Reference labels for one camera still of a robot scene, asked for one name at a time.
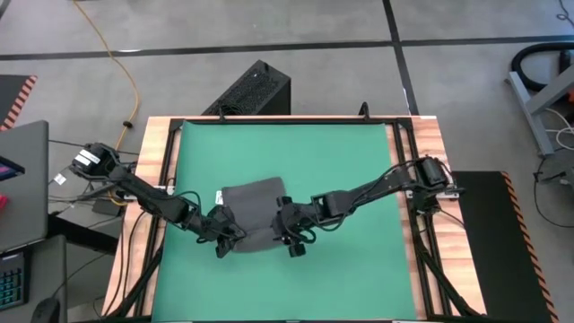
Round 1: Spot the yellow extension cord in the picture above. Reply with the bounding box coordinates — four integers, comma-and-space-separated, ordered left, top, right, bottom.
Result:
71, 0, 141, 156

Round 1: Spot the green table mat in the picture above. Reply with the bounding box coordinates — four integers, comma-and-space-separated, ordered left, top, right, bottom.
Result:
152, 119, 418, 322

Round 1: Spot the black mat orange striped edge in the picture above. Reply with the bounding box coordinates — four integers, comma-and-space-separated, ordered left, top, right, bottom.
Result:
0, 74, 38, 132
450, 170, 560, 323

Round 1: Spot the grey metal stand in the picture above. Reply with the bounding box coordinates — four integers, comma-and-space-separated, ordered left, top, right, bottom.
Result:
506, 65, 574, 158

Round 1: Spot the white cable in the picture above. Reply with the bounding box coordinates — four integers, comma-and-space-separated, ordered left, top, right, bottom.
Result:
544, 107, 574, 152

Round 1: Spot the grey terry towel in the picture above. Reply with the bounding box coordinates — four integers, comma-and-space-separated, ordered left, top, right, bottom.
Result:
214, 176, 288, 254

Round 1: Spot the black cable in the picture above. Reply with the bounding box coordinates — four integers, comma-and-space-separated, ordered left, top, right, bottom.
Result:
48, 138, 140, 157
533, 156, 574, 225

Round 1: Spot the black backlit keyboard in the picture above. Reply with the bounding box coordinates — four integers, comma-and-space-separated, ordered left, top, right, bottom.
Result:
0, 250, 30, 311

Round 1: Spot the black mesh computer tower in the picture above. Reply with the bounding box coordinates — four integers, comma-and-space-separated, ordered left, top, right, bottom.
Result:
201, 59, 291, 117

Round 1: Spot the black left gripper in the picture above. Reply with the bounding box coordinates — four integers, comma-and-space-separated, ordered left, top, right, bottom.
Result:
199, 206, 247, 259

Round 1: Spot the black vacuum hose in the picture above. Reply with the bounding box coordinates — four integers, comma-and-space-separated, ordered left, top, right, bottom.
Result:
510, 41, 574, 93

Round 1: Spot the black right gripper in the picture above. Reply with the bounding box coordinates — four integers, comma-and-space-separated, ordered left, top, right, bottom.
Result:
273, 199, 317, 259

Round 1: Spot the black computer mouse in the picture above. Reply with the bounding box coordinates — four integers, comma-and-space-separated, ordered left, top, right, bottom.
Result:
30, 298, 62, 323

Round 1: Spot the black aluminium table frame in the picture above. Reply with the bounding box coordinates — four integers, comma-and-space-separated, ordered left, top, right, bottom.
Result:
105, 115, 492, 323

